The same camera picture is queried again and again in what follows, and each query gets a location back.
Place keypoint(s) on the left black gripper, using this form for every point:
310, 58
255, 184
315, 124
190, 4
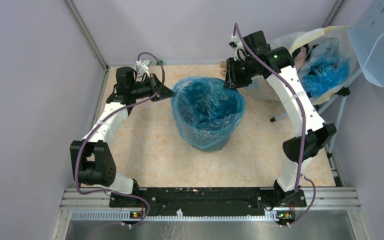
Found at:
156, 86

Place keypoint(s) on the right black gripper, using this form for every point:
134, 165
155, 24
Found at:
232, 81

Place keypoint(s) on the blue plastic trash bag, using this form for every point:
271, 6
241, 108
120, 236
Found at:
203, 109

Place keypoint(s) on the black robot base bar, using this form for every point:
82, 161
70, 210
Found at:
209, 201

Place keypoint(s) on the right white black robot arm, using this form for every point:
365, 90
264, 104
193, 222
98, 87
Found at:
312, 133

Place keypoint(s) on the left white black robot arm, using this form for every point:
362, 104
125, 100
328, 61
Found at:
91, 158

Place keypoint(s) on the teal plastic trash bin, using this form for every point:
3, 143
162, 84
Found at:
211, 146

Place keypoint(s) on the blue bags inside large bag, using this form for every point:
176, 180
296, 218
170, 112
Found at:
325, 68

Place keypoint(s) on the lower small wooden block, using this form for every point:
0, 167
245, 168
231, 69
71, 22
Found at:
223, 73

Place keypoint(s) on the small wooden block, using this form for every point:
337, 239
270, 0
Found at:
223, 73
223, 64

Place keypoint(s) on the upper small wooden block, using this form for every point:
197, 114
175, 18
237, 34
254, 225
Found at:
223, 64

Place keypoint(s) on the large translucent stuffed bag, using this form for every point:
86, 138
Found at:
300, 45

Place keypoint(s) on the perforated white metal panel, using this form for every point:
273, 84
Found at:
367, 40

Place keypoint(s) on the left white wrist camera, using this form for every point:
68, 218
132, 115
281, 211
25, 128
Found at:
142, 67

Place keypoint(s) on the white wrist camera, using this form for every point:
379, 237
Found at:
142, 67
236, 45

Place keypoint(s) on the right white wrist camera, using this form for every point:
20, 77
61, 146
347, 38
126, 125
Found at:
236, 45

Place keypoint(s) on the aluminium frame post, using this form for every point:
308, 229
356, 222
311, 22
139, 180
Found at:
81, 25

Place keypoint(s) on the white slotted cable duct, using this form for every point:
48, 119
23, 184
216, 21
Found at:
127, 216

